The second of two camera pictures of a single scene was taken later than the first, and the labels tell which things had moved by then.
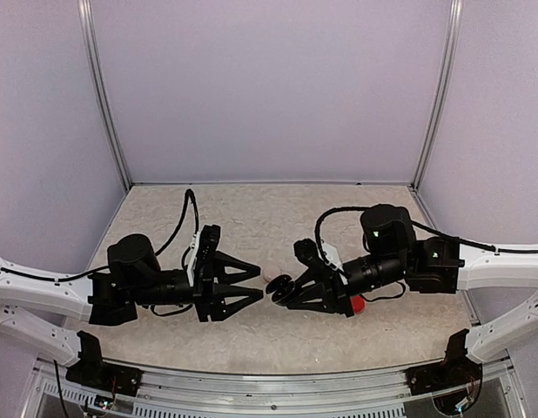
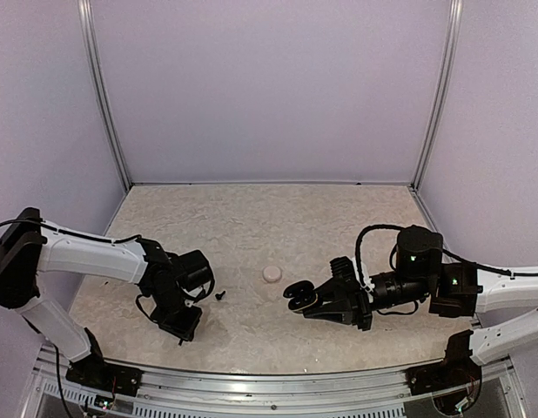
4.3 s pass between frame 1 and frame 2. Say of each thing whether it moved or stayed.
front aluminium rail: stayed
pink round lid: stayed
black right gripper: moved
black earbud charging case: moved
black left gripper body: moved
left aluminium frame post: stayed
